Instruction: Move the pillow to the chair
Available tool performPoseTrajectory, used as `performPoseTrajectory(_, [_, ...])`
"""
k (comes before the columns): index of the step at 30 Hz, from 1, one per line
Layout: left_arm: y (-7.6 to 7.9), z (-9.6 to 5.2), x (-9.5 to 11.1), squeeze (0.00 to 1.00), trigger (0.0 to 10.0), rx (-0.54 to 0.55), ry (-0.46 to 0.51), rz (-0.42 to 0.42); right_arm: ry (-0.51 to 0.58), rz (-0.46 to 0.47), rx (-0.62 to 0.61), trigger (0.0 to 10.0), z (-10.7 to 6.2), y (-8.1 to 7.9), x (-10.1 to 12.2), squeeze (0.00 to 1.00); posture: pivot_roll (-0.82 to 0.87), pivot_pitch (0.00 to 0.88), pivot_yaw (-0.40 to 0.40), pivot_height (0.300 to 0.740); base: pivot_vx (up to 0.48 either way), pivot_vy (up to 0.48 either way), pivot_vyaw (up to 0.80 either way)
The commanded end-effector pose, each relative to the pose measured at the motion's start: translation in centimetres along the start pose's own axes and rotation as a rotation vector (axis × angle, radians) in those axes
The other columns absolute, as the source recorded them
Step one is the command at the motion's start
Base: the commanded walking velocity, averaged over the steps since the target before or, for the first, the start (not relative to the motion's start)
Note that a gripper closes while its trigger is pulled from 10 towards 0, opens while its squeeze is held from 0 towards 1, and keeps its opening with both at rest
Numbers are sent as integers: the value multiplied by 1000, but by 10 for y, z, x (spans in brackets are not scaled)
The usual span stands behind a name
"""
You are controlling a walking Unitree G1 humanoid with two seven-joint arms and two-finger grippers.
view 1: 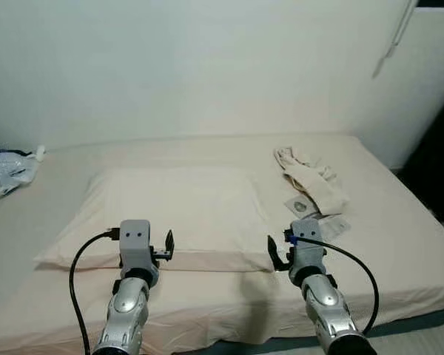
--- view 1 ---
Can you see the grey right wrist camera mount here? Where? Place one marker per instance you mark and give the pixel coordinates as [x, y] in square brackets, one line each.
[307, 238]

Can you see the grey packet with round print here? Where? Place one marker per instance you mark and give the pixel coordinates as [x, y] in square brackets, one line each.
[299, 205]

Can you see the cream pillow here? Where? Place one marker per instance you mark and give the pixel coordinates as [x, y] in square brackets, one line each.
[185, 207]

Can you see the grey paper packet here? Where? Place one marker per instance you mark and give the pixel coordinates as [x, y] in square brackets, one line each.
[335, 226]

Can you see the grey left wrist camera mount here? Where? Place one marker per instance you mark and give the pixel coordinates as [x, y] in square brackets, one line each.
[135, 240]

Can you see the crumpled beige cloth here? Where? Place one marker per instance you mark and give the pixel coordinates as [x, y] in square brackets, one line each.
[314, 183]

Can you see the bed with beige sheet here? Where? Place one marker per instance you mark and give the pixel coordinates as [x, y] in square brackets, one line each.
[403, 244]

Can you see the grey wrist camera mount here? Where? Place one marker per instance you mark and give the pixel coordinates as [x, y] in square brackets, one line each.
[135, 240]
[307, 238]

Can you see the clear blue plastic bag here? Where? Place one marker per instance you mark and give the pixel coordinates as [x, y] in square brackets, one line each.
[15, 168]

